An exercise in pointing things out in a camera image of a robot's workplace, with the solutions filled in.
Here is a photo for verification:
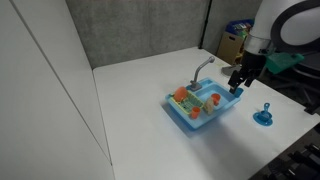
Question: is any grey toy faucet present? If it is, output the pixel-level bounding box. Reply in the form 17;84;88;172
189;55;216;92

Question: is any green cloth on chair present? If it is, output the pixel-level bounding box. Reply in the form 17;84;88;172
265;53;304;74

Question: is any orange toy plate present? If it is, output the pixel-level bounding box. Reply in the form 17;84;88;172
174;86;187;102

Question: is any blue toy sink basin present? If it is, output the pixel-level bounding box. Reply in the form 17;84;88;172
165;78;241;130

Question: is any yellow green dish rack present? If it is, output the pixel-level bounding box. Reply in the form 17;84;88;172
168;90;204;115

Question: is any cream detergent bottle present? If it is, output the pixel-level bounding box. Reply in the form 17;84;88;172
204;97;214;115

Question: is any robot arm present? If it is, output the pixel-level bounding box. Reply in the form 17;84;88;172
228;0;320;94

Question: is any grey metal mounting plate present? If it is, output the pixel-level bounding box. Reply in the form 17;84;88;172
221;65;241;77

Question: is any small blue cup with spoon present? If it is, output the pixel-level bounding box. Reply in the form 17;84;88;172
259;103;270;122

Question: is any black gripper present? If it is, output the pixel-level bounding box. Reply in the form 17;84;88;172
228;51;266;94

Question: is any orange cup in rack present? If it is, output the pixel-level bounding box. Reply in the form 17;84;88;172
190;106;201;119

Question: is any wooden toy shelf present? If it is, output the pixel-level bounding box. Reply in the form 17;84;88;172
217;19;254;65

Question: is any black tripod pole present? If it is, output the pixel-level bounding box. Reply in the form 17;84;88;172
198;0;213;49

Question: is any black equipment at table edge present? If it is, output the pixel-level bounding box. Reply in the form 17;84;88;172
249;124;320;180

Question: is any orange mug in basin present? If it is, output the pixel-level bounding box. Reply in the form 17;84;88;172
211;93;221;106

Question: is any blue toy cup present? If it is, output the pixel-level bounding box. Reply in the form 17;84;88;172
234;88;244;98

